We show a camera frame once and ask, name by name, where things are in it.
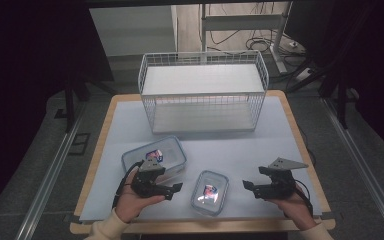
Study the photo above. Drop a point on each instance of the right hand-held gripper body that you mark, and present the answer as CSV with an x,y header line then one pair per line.
x,y
280,186

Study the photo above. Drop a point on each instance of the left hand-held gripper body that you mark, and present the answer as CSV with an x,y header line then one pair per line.
x,y
148,181

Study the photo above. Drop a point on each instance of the large clear plastic food container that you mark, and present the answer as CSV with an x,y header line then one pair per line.
x,y
171,155

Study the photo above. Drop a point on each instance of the person's right hand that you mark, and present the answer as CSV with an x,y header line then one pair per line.
x,y
295,208

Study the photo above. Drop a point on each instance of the person's left hand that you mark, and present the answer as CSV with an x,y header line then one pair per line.
x,y
131,205

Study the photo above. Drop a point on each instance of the small clear plastic food container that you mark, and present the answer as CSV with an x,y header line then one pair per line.
x,y
210,193

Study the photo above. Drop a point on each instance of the pale blue table mat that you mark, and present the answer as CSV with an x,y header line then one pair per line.
x,y
213,150

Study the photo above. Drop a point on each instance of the black floor plate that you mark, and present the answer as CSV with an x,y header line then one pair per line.
x,y
79,144

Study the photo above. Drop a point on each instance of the dark metal stand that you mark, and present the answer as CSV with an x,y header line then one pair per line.
x,y
70,100
341,100

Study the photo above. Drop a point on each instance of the white power strip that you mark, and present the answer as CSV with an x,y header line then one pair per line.
x,y
304,74

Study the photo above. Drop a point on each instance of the white panel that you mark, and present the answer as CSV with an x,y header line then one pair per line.
x,y
131,30

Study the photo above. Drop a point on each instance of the aluminium floor rail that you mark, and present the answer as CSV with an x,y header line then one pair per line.
x,y
363,166
48,180

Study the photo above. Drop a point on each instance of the white metal desk frame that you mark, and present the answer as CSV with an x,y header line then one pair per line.
x,y
243,22

